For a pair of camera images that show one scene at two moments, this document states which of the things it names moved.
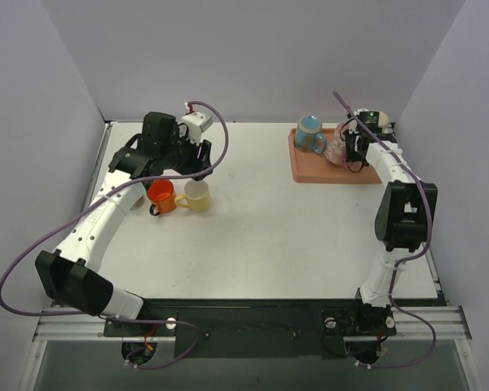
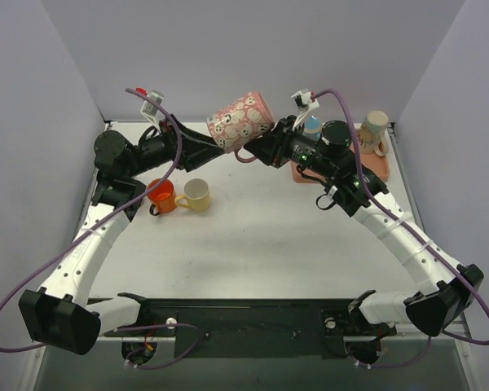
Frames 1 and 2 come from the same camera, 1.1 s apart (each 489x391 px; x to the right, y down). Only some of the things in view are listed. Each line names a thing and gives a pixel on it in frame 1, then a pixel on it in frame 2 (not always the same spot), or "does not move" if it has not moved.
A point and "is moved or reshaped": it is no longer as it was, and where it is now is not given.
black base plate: (221, 328) does not move
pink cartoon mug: (336, 147) is moved or reshaped
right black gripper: (351, 143) to (279, 142)
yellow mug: (197, 195) does not move
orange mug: (161, 193) does not move
